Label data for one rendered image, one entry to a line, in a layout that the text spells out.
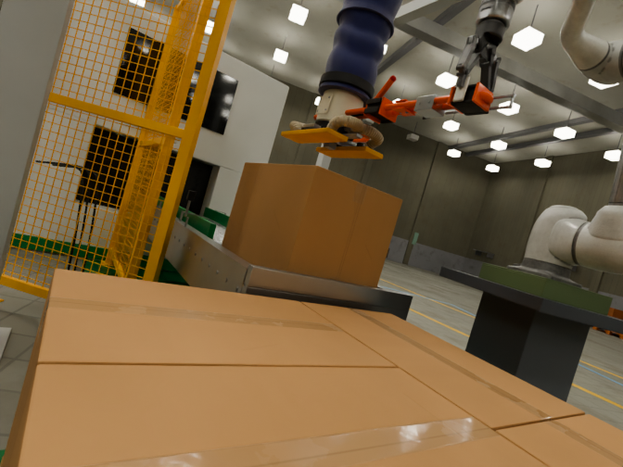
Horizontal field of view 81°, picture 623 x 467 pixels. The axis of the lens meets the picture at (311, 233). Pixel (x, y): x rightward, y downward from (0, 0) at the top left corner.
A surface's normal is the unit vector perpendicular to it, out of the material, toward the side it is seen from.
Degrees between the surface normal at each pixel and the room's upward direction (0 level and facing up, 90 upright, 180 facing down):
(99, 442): 0
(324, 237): 90
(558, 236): 91
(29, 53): 90
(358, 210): 90
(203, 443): 0
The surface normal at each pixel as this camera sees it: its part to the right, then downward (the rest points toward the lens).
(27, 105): 0.54, 0.18
